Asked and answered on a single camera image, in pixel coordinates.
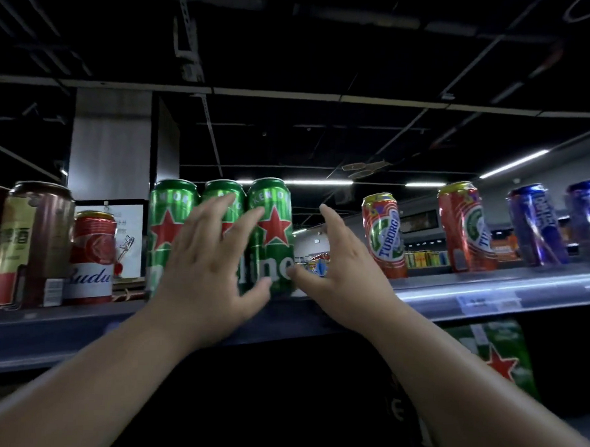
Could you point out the person's right hand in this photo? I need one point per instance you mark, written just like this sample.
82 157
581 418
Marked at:
353 287

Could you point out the person's left hand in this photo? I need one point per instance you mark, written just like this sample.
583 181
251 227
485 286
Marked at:
199 285

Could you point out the person's right thumb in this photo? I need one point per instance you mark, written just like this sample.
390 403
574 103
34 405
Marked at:
308 278

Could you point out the person's left thumb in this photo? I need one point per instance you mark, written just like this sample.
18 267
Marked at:
255 295

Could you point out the person's left forearm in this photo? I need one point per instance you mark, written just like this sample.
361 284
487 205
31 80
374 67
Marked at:
92 392

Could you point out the person's right forearm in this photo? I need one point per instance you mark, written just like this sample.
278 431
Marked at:
472 409

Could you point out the green can with red star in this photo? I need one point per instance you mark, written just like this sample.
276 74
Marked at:
277 239
165 225
218 190

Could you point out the orange can with green emblem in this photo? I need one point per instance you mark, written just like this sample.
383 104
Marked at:
468 228
386 237

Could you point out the long ceiling light strip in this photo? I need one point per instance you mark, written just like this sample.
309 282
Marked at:
515 164
321 182

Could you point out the row of yellow background goods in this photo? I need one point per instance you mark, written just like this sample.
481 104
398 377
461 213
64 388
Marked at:
426 259

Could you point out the short ceiling light strip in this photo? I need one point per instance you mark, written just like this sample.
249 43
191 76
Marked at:
425 184

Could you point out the red and white can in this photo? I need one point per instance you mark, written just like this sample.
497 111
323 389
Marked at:
92 258

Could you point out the white shelf price label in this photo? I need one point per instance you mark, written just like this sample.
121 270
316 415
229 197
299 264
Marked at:
489 301

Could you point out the grey concrete pillar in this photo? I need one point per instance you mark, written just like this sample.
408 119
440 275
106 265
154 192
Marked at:
110 144

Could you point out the grey metal shelf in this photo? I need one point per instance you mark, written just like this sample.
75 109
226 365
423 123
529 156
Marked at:
51 337

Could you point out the green pack with red star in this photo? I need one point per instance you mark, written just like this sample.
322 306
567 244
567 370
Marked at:
506 352

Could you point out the brown and gold can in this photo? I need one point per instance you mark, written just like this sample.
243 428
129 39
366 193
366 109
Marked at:
35 248

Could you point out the grey metal ceiling bracket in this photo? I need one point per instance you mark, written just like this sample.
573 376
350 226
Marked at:
188 50

